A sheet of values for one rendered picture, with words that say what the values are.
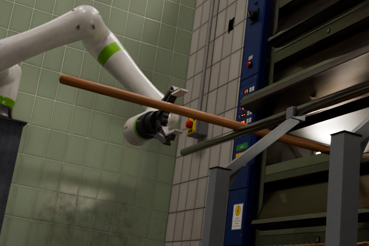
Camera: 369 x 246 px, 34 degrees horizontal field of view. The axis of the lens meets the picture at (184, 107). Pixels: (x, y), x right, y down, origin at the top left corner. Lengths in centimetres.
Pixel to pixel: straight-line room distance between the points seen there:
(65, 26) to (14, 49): 21
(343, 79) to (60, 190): 157
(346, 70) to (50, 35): 106
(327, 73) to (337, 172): 96
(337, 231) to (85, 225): 211
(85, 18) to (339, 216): 142
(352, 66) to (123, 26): 169
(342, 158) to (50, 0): 239
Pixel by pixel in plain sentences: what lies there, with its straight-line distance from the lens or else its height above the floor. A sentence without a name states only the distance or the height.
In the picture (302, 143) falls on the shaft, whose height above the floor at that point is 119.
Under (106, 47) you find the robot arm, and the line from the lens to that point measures 240.
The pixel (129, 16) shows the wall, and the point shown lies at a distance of 342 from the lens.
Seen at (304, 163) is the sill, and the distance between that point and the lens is 228.
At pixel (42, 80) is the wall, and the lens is 315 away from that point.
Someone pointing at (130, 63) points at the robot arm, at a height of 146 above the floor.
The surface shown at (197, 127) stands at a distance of 300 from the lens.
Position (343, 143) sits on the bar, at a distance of 115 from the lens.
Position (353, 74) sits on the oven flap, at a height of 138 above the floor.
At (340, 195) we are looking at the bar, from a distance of 113.
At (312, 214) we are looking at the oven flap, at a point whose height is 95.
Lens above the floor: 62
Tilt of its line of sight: 18 degrees up
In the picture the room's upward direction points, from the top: 7 degrees clockwise
